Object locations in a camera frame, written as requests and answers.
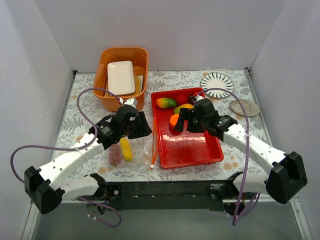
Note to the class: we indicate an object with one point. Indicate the red green mango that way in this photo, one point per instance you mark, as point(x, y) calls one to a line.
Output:
point(165, 103)

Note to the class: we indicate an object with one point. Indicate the white rectangular plate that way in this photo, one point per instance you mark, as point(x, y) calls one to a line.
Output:
point(120, 67)

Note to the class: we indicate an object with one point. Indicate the yellow woven basket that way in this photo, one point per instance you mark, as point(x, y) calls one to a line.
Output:
point(123, 85)

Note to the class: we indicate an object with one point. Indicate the orange tangerine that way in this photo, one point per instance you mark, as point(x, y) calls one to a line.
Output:
point(173, 120)

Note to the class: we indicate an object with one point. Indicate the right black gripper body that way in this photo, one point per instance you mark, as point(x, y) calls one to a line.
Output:
point(191, 121)

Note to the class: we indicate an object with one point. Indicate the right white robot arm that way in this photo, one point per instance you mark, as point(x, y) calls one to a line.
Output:
point(284, 173)

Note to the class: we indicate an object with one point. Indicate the floral table mat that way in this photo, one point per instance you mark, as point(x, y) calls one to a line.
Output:
point(74, 126)

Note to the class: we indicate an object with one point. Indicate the clear zip top bag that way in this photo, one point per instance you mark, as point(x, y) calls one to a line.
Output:
point(144, 151)

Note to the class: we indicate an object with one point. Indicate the speckled small round plate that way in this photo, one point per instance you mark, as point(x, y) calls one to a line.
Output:
point(251, 108)

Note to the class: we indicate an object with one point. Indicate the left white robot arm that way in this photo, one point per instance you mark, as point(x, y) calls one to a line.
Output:
point(48, 185)

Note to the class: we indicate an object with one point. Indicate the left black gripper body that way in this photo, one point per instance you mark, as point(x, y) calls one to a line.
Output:
point(136, 125)

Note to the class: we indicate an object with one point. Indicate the red plastic tray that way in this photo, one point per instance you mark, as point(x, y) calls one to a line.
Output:
point(183, 149)

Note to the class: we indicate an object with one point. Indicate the orange plastic bin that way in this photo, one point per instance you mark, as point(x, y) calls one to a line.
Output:
point(139, 58)

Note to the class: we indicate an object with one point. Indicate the red apple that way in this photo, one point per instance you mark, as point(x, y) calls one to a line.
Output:
point(182, 99)

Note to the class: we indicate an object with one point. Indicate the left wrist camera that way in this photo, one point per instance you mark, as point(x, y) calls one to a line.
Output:
point(131, 102)

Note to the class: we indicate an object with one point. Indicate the green yellow mango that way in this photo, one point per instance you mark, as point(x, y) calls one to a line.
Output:
point(183, 106)

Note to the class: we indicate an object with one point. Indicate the striped round plate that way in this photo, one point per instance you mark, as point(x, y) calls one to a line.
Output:
point(222, 83)

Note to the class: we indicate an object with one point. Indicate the purple grape bunch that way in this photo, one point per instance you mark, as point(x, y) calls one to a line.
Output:
point(115, 155)

